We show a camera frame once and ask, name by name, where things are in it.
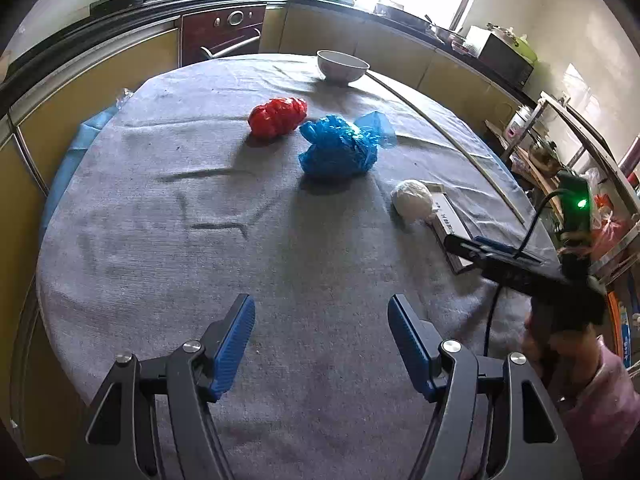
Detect person's right hand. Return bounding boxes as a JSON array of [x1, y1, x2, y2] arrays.
[[522, 312, 601, 399]]

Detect white paper ball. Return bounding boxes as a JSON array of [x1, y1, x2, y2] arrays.
[[390, 180, 434, 223]]

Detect grey table cloth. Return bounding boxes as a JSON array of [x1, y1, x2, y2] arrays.
[[34, 53, 561, 480]]

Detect blue plastic bag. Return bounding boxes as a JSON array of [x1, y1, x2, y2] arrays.
[[298, 112, 397, 181]]

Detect white brown box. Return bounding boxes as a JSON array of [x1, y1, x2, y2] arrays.
[[422, 181, 473, 274]]

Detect long thin white stick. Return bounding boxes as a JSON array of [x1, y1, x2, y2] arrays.
[[365, 70, 527, 226]]

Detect white ceramic bowl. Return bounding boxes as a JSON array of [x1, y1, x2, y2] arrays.
[[317, 50, 370, 84]]

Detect black microwave oven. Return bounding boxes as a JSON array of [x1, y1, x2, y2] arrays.
[[464, 26, 534, 89]]

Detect red plastic bag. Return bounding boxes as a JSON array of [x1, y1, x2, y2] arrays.
[[247, 98, 308, 140]]

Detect dark red oven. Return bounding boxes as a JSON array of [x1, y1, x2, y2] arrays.
[[180, 6, 266, 66]]

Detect metal storage shelf rack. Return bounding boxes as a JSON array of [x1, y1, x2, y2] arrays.
[[484, 90, 640, 361]]

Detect yellow lower cabinets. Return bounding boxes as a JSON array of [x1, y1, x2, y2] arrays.
[[0, 0, 526, 441]]

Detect steel pot with lid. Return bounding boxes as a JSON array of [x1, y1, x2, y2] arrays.
[[528, 139, 562, 178]]

